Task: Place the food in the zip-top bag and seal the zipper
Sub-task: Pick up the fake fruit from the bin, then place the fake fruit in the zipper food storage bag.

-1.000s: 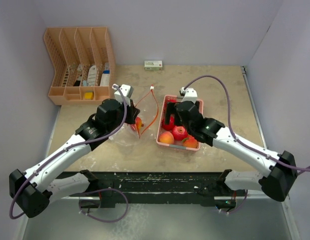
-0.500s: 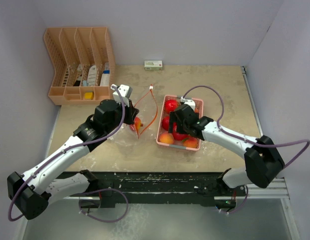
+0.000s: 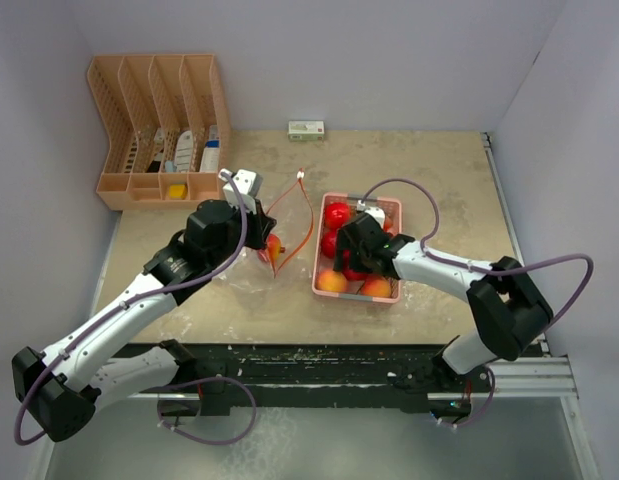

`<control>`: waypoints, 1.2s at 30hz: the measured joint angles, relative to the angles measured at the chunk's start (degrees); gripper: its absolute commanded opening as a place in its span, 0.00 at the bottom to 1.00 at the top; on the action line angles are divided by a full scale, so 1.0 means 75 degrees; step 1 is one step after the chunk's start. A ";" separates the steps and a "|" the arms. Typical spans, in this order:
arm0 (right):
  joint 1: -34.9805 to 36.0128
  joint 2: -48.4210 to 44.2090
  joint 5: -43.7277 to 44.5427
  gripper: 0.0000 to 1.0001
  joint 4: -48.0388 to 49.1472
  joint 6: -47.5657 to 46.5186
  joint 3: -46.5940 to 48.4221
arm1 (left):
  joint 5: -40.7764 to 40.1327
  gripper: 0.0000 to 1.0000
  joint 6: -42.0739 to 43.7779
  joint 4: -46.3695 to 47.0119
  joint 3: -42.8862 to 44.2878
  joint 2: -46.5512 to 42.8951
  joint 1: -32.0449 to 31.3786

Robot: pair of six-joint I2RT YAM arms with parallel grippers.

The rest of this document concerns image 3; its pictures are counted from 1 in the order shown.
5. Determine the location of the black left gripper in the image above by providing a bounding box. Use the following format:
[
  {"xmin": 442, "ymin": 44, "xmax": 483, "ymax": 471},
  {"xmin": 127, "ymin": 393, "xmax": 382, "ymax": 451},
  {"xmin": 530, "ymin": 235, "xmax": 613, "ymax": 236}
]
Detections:
[{"xmin": 207, "ymin": 197, "xmax": 275, "ymax": 268}]

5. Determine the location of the red apple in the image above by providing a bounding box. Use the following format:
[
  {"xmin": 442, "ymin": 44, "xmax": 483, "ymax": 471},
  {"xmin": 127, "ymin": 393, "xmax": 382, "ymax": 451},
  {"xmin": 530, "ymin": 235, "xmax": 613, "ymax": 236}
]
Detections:
[
  {"xmin": 342, "ymin": 251, "xmax": 368, "ymax": 282},
  {"xmin": 323, "ymin": 202, "xmax": 351, "ymax": 230}
]

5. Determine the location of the dark red round fruit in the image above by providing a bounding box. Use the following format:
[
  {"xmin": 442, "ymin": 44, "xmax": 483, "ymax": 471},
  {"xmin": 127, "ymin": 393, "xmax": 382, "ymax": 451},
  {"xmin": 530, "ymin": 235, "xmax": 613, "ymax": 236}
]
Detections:
[{"xmin": 320, "ymin": 230, "xmax": 338, "ymax": 259}]

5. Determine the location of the clear orange-zipper top bag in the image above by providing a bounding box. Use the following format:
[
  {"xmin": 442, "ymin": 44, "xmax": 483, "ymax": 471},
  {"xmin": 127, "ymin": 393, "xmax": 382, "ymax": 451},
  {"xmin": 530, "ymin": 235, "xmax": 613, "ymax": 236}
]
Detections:
[{"xmin": 213, "ymin": 169, "xmax": 316, "ymax": 296}]

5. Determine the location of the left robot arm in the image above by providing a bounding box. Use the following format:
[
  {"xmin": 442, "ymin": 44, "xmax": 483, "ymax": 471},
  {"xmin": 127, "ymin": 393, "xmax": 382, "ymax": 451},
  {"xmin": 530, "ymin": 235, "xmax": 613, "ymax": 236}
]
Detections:
[{"xmin": 11, "ymin": 196, "xmax": 276, "ymax": 446}]

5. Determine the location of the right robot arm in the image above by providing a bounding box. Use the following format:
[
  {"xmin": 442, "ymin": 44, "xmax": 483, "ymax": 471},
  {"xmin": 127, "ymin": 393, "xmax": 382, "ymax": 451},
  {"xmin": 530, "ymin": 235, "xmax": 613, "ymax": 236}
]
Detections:
[{"xmin": 334, "ymin": 213, "xmax": 553, "ymax": 391}]

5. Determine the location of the pink perforated plastic basket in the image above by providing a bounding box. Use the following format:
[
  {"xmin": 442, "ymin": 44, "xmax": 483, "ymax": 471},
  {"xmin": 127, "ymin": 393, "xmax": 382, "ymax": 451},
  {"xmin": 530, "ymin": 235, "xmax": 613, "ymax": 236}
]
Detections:
[{"xmin": 312, "ymin": 192, "xmax": 403, "ymax": 305}]

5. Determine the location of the yellow grey stamp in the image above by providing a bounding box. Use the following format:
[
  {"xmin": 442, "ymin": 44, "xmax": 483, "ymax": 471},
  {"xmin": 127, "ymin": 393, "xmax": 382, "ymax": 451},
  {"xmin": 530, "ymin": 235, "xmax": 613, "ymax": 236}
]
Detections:
[{"xmin": 167, "ymin": 184, "xmax": 187, "ymax": 200}]

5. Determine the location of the blue white box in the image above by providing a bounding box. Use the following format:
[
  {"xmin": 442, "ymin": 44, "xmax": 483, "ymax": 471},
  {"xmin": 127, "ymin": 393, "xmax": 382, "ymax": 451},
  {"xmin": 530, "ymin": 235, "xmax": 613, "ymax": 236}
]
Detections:
[{"xmin": 198, "ymin": 140, "xmax": 220, "ymax": 173}]

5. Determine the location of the white leaflet package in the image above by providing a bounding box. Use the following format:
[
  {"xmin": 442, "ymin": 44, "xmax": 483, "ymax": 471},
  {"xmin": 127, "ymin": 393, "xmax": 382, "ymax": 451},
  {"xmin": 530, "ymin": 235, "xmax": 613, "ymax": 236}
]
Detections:
[{"xmin": 173, "ymin": 130, "xmax": 194, "ymax": 172}]

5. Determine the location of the peach plastic file organizer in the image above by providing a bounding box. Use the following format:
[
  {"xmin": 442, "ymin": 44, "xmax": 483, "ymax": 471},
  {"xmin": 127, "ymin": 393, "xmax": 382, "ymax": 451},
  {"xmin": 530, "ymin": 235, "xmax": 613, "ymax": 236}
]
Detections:
[{"xmin": 87, "ymin": 54, "xmax": 232, "ymax": 211}]

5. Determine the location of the green white small box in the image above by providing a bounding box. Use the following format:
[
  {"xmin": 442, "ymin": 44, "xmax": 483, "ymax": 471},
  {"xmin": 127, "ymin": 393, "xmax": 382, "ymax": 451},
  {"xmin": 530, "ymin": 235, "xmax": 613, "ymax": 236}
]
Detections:
[{"xmin": 287, "ymin": 120, "xmax": 325, "ymax": 142}]

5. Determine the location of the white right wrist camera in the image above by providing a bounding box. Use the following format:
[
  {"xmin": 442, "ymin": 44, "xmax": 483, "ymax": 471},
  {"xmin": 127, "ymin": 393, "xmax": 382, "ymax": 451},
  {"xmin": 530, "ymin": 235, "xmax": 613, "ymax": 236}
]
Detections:
[{"xmin": 356, "ymin": 200, "xmax": 386, "ymax": 228}]

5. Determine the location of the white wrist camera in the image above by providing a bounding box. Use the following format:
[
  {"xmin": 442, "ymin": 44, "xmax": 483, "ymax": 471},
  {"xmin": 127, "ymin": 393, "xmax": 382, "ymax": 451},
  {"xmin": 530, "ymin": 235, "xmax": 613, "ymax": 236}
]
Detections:
[
  {"xmin": 356, "ymin": 200, "xmax": 386, "ymax": 228},
  {"xmin": 218, "ymin": 169, "xmax": 263, "ymax": 212}
]

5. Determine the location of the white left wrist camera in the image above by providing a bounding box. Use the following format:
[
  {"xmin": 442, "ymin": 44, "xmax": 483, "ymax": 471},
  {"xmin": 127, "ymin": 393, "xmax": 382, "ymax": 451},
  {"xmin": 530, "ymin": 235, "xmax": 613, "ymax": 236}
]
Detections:
[{"xmin": 218, "ymin": 169, "xmax": 263, "ymax": 212}]

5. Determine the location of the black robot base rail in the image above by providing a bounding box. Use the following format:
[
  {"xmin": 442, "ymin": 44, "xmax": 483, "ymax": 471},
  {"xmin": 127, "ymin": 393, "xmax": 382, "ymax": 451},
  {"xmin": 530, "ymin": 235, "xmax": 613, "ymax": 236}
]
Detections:
[{"xmin": 108, "ymin": 338, "xmax": 495, "ymax": 419}]

